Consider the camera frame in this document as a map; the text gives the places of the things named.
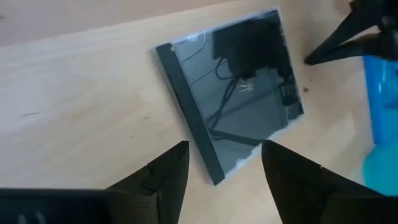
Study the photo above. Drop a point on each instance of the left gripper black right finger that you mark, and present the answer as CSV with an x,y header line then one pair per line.
x,y
295,193

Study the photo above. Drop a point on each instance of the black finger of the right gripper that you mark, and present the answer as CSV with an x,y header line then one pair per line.
x,y
357,49
357,25

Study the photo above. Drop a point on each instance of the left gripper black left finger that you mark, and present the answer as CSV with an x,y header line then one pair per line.
x,y
161,193

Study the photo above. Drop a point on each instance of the blue jewel case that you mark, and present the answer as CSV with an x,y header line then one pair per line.
x,y
384,102

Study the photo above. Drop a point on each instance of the black tray jewel case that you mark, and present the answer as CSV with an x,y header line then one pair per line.
x,y
236,102

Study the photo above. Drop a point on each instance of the teal plastic bin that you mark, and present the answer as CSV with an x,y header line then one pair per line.
x,y
382,171

